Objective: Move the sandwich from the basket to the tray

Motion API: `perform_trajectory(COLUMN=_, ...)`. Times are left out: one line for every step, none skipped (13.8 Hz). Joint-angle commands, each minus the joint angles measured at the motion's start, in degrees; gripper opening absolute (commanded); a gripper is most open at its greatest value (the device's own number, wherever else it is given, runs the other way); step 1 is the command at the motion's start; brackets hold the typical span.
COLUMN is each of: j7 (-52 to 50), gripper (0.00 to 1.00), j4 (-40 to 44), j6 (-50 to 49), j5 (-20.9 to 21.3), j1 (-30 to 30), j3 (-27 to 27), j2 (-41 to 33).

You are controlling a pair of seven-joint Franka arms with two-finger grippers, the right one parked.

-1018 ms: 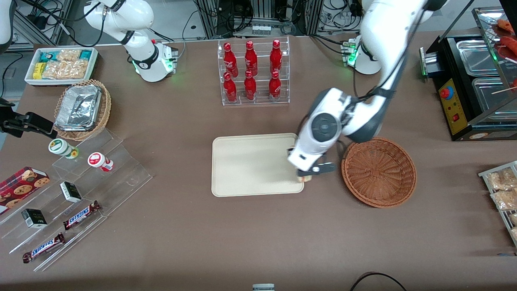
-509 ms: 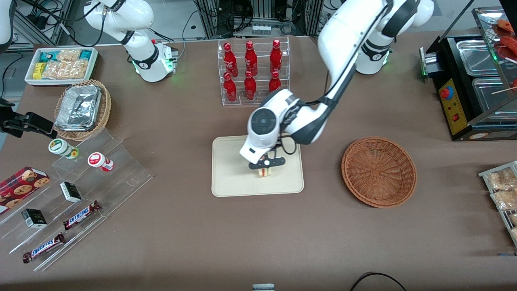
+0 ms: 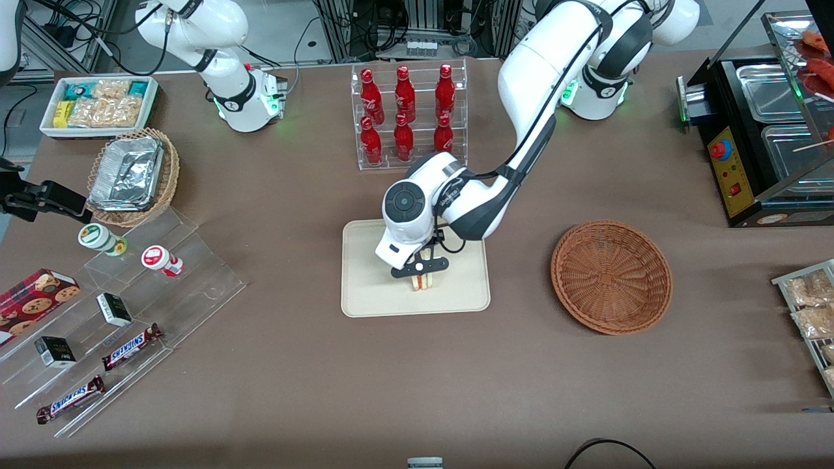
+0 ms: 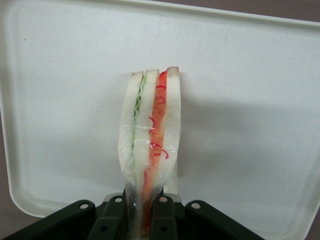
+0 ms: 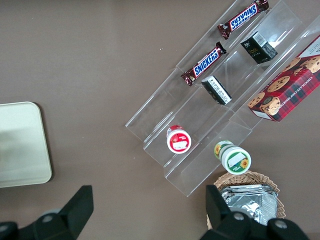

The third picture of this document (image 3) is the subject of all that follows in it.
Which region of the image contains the beige plastic tray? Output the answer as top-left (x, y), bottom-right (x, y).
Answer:
top-left (341, 219), bottom-right (491, 319)

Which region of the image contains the light tan wicker basket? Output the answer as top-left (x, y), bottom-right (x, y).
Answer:
top-left (86, 128), bottom-right (180, 228)

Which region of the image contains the brown wicker basket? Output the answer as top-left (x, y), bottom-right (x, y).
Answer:
top-left (551, 220), bottom-right (673, 336)

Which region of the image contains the green capped yogurt bottle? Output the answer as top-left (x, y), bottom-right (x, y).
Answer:
top-left (78, 223), bottom-right (128, 257)

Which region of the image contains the aluminium foil containers stack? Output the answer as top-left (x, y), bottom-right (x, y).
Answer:
top-left (89, 136), bottom-right (164, 213)

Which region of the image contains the large clear cracker packet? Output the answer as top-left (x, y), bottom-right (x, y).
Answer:
top-left (68, 96), bottom-right (142, 128)

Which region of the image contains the red cookie box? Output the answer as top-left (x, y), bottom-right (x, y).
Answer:
top-left (0, 268), bottom-right (81, 347)

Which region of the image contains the red cola bottle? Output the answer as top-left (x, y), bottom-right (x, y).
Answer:
top-left (435, 64), bottom-right (456, 121)
top-left (394, 66), bottom-right (416, 124)
top-left (360, 117), bottom-right (384, 166)
top-left (394, 113), bottom-right (415, 163)
top-left (433, 114), bottom-right (454, 156)
top-left (360, 68), bottom-right (386, 125)

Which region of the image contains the red capped yogurt bottle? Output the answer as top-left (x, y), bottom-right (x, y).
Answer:
top-left (141, 245), bottom-right (185, 278)

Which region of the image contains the small black carton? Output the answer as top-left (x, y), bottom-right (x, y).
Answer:
top-left (96, 292), bottom-right (134, 328)
top-left (35, 336), bottom-right (78, 369)

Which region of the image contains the small clear cracker packet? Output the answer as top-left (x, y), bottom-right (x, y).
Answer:
top-left (91, 79), bottom-right (132, 100)

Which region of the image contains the white rectangular snack bin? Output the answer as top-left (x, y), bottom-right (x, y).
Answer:
top-left (40, 76), bottom-right (160, 139)

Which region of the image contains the clear acrylic stepped stand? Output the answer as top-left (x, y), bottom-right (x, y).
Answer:
top-left (0, 207), bottom-right (247, 439)

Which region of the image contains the Snickers chocolate bar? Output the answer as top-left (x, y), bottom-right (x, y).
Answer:
top-left (36, 375), bottom-right (106, 425)
top-left (102, 323), bottom-right (164, 373)

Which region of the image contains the clear acrylic bottle rack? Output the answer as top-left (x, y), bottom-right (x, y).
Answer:
top-left (351, 58), bottom-right (468, 172)

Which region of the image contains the black food warmer cabinet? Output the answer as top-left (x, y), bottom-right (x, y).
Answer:
top-left (676, 0), bottom-right (834, 229)

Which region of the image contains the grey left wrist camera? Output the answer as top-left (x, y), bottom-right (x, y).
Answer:
top-left (390, 256), bottom-right (451, 280)

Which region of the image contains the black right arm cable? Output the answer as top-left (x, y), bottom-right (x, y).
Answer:
top-left (26, 0), bottom-right (173, 77)

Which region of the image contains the aluminium frame rack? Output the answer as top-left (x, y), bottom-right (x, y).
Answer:
top-left (311, 0), bottom-right (523, 64)

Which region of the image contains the black looped table cable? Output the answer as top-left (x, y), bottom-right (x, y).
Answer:
top-left (563, 438), bottom-right (657, 469)

